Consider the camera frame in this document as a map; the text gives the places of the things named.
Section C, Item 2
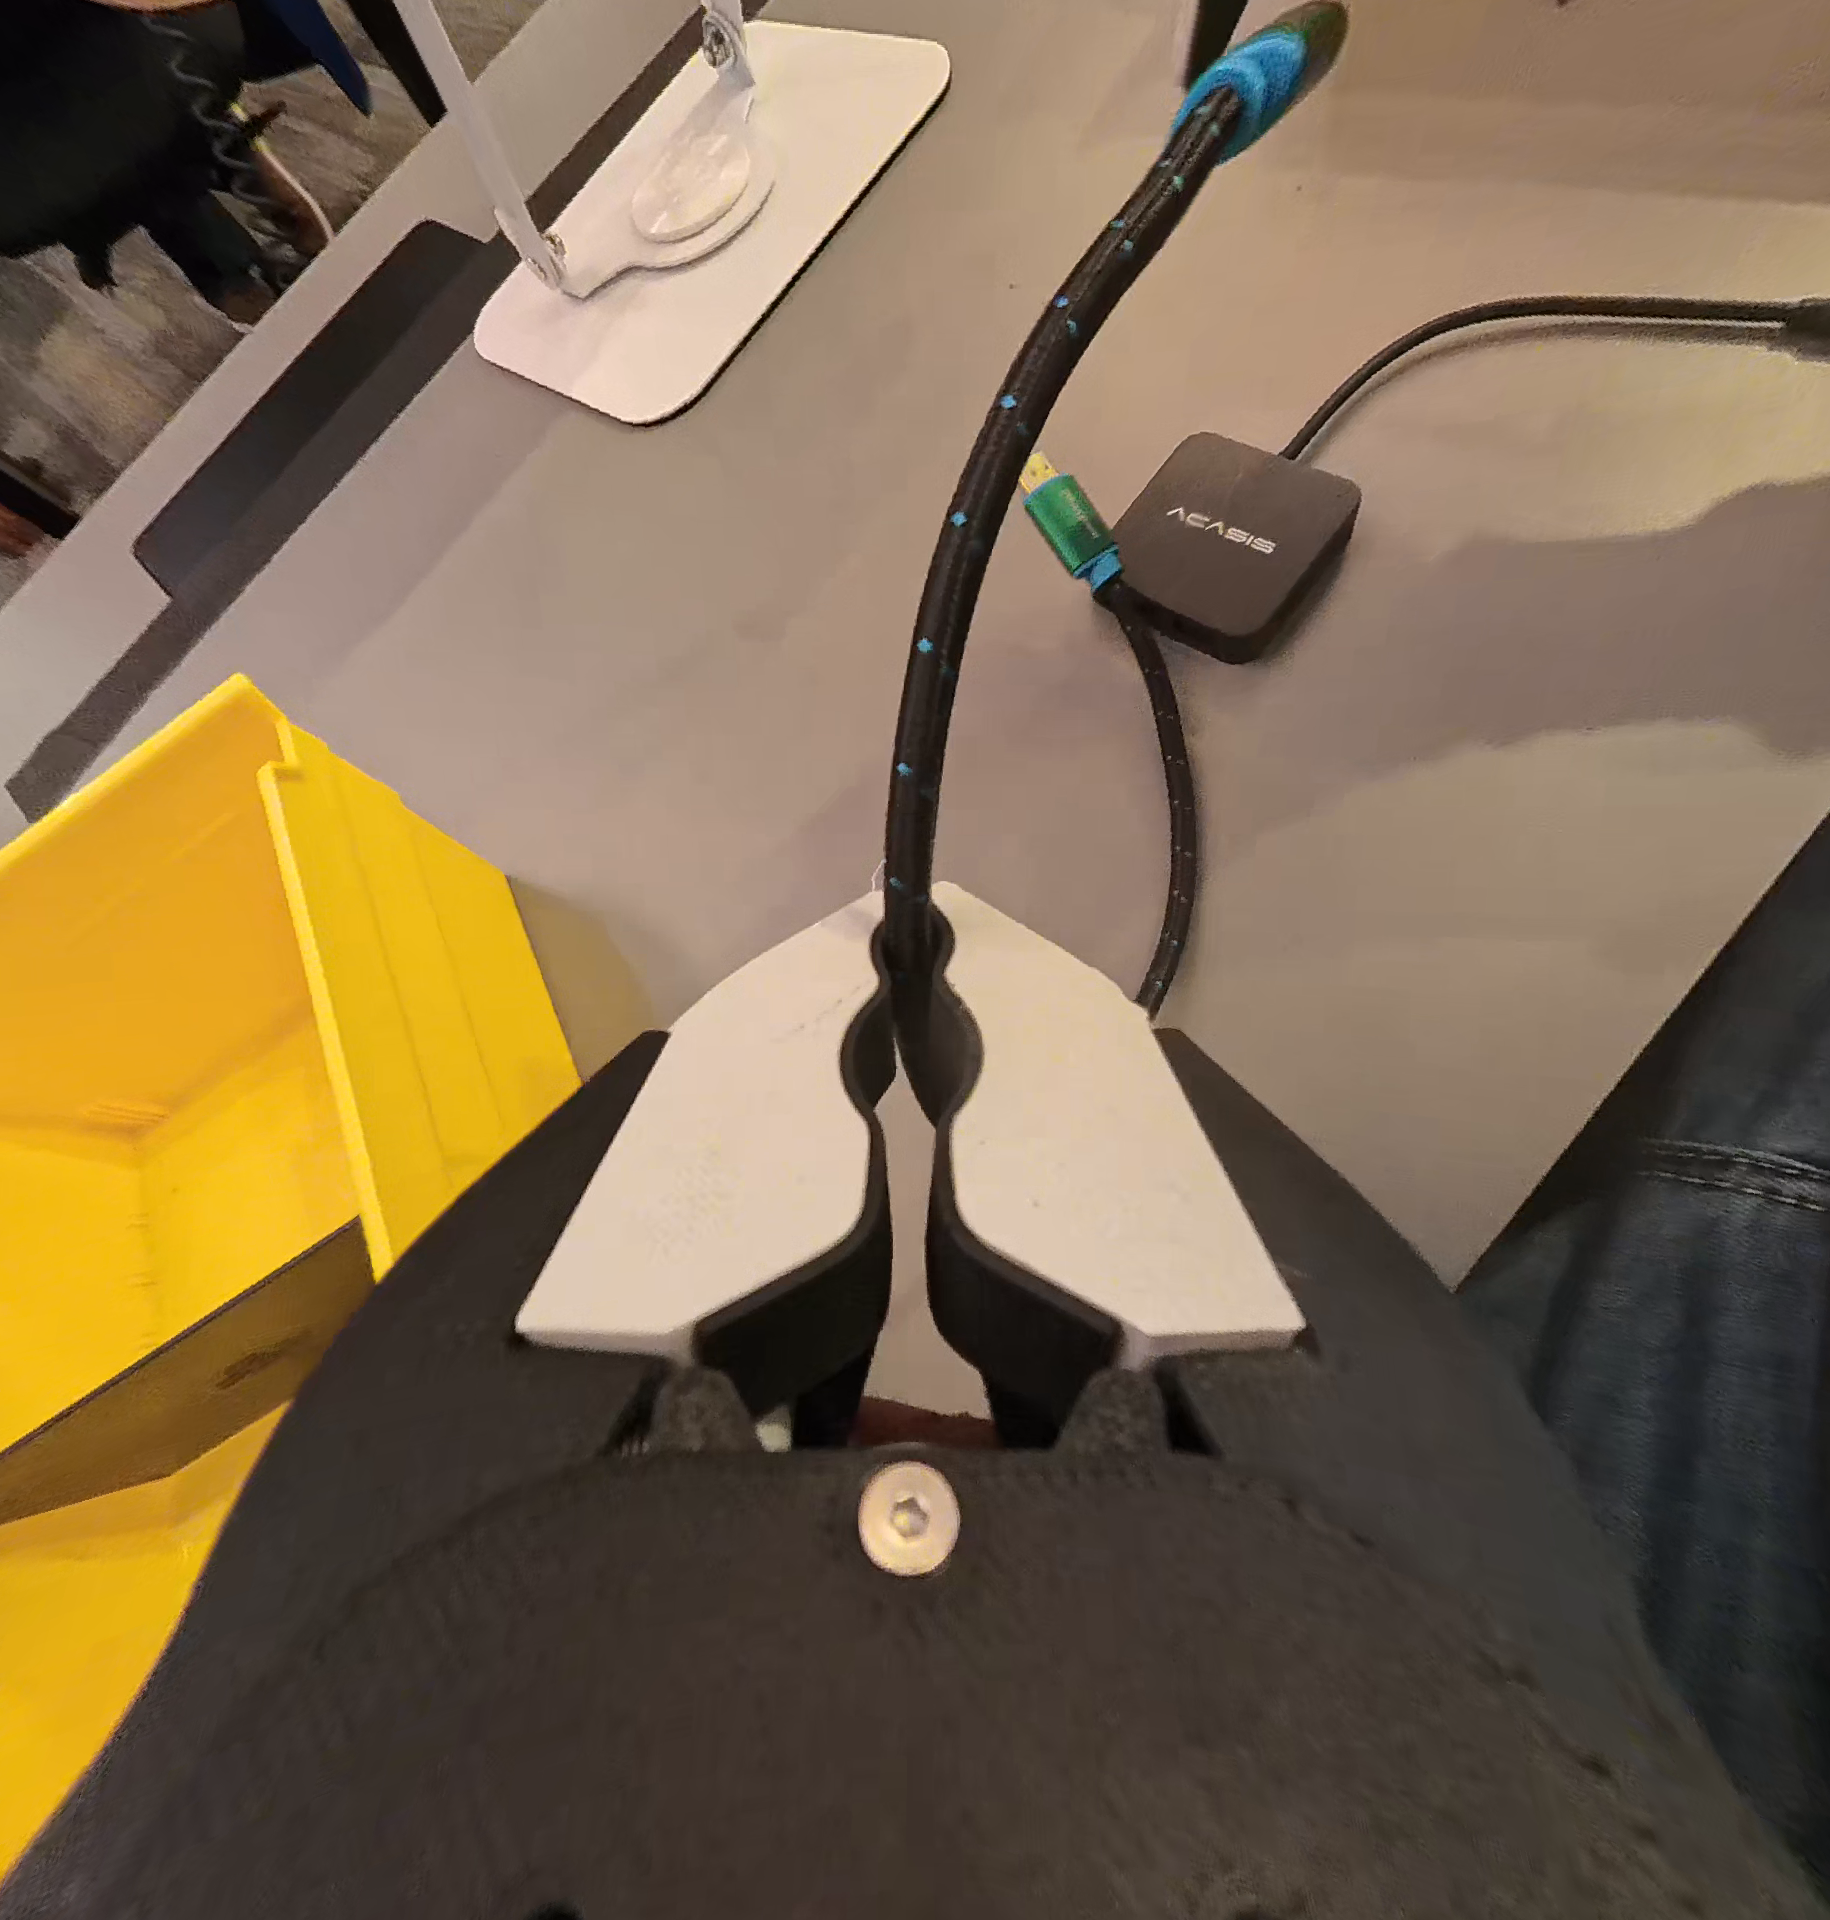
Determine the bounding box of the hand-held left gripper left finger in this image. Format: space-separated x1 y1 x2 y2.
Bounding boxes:
516 894 893 1358

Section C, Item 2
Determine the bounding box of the yellow plastic bin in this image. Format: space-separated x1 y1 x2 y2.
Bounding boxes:
0 675 587 1815

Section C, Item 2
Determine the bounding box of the green plug braided hdmi cable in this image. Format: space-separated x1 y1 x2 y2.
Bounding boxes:
880 0 1356 1120

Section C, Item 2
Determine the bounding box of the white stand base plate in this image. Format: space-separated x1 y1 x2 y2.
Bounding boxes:
475 23 954 426

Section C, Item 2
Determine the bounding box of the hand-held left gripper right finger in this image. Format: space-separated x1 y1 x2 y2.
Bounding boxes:
933 886 1308 1374

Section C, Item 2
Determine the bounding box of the black office chair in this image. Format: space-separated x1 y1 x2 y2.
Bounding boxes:
0 0 347 302

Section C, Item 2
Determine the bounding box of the person's leg in jeans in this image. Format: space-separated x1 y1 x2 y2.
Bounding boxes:
1456 766 1830 1920

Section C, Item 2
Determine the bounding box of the black adapter hub with cable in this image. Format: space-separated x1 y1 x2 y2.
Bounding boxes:
1113 292 1830 669

